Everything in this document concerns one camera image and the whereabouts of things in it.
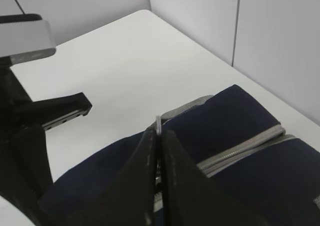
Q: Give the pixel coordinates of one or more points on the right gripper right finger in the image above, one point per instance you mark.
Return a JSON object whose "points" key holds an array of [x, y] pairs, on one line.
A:
{"points": [[192, 199]]}

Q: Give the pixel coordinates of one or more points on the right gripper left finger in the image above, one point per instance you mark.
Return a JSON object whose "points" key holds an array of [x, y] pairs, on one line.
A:
{"points": [[129, 200]]}

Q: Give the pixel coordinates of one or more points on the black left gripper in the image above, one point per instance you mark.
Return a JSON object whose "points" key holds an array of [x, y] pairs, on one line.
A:
{"points": [[25, 173]]}

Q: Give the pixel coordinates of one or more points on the navy blue lunch bag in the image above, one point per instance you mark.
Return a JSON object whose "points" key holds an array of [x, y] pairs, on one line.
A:
{"points": [[235, 141]]}

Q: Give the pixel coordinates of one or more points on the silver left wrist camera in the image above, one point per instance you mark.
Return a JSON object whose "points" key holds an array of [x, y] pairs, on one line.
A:
{"points": [[24, 38]]}

